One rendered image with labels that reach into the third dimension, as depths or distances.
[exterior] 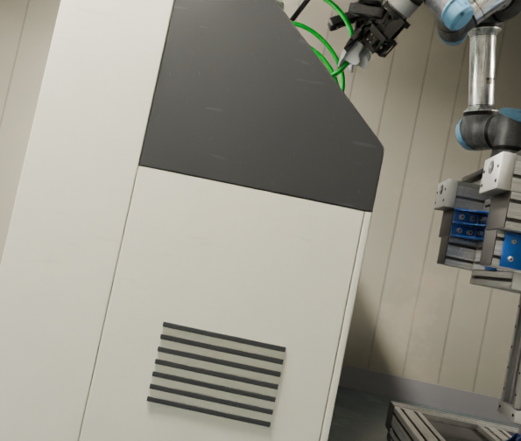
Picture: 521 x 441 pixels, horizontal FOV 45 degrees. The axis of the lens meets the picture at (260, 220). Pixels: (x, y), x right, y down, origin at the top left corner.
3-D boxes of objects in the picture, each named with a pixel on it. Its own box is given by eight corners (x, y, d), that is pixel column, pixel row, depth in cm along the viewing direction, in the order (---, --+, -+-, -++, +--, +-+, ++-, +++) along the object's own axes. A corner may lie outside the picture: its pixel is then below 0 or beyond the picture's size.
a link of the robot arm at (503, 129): (515, 143, 196) (523, 102, 196) (480, 145, 207) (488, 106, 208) (538, 153, 202) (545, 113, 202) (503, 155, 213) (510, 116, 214)
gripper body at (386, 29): (369, 55, 165) (402, 19, 159) (351, 33, 168) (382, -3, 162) (383, 59, 171) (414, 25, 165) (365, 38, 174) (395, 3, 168)
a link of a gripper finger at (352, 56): (343, 76, 170) (367, 51, 166) (331, 61, 172) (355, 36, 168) (348, 78, 173) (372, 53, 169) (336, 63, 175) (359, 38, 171)
